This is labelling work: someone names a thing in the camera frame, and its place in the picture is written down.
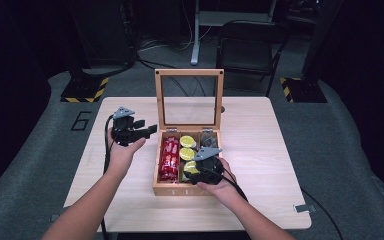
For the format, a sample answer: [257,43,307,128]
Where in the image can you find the black floor cable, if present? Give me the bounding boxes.
[300,187,345,240]

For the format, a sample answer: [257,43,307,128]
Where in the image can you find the person's right hand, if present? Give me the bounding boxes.
[196,158,239,205]

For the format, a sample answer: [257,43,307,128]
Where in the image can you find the right hand-held gripper black cable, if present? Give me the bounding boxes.
[222,167,250,203]

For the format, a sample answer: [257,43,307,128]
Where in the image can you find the left hand-held gripper black cable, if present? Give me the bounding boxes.
[100,114,115,240]

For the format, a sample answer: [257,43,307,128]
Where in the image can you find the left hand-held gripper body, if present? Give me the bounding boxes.
[110,106,144,147]

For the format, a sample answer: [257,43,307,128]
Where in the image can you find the black stand with striped base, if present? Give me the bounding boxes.
[60,0,110,104]
[279,0,346,104]

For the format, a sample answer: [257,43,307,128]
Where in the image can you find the person's left hand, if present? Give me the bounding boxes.
[107,128,147,174]

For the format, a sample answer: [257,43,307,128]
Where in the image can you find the wooden box with glass lid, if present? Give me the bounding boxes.
[152,68,225,197]

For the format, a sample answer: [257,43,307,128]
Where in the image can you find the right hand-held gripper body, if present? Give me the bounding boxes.
[193,147,225,185]

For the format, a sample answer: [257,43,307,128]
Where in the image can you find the dark cabinet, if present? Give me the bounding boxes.
[65,0,138,69]

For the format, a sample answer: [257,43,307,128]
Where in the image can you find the stack of red packets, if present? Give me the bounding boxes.
[159,136,181,183]

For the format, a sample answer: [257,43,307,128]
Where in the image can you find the hand-held gripper black cable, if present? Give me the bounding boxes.
[222,167,250,203]
[100,114,115,240]

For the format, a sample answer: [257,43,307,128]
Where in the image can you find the grey packets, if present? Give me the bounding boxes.
[200,131,219,149]

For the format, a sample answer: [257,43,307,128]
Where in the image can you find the grey metal desk frame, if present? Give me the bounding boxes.
[190,0,278,66]

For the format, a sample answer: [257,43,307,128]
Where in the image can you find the bundle of background floor cables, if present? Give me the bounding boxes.
[135,33,195,69]

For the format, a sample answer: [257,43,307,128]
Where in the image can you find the black folding chair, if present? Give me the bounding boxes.
[215,19,290,98]

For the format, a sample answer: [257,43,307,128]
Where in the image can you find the yellow lidded capsule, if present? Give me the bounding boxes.
[179,147,196,162]
[182,160,200,175]
[179,135,198,149]

